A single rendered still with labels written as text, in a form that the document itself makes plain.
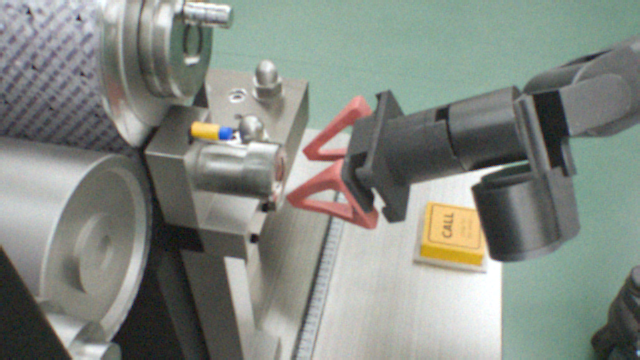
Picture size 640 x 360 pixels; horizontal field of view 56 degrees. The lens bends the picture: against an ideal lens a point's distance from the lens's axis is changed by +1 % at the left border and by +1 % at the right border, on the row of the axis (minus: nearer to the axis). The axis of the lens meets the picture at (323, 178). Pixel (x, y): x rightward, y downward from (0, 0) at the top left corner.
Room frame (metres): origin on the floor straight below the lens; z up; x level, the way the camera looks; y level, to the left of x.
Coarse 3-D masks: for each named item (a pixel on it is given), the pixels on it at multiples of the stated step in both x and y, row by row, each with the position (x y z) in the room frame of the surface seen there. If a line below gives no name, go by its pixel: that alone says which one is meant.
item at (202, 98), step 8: (200, 88) 0.39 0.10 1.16; (200, 96) 0.39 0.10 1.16; (208, 96) 0.39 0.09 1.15; (192, 104) 0.39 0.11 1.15; (200, 104) 0.39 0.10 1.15; (208, 104) 0.39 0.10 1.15; (144, 152) 0.40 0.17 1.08; (144, 160) 0.40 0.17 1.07; (144, 168) 0.40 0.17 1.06; (152, 184) 0.40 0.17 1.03; (152, 192) 0.40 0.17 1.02
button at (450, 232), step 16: (432, 208) 0.47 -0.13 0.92; (448, 208) 0.47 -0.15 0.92; (464, 208) 0.47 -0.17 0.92; (432, 224) 0.44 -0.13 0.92; (448, 224) 0.44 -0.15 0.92; (464, 224) 0.44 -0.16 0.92; (432, 240) 0.42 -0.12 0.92; (448, 240) 0.42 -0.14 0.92; (464, 240) 0.42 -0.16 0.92; (480, 240) 0.42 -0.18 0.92; (432, 256) 0.41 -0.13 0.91; (448, 256) 0.41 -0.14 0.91; (464, 256) 0.40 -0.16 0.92; (480, 256) 0.40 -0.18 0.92
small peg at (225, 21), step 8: (184, 8) 0.32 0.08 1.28; (192, 8) 0.32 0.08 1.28; (200, 8) 0.32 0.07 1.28; (208, 8) 0.32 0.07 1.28; (216, 8) 0.32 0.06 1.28; (224, 8) 0.32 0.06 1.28; (184, 16) 0.32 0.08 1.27; (192, 16) 0.32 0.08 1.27; (200, 16) 0.32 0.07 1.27; (208, 16) 0.31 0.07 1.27; (216, 16) 0.31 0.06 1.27; (224, 16) 0.31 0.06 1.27; (232, 16) 0.32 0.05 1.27; (192, 24) 0.32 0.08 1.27; (200, 24) 0.32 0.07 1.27; (208, 24) 0.31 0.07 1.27; (216, 24) 0.31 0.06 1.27; (224, 24) 0.31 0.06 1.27
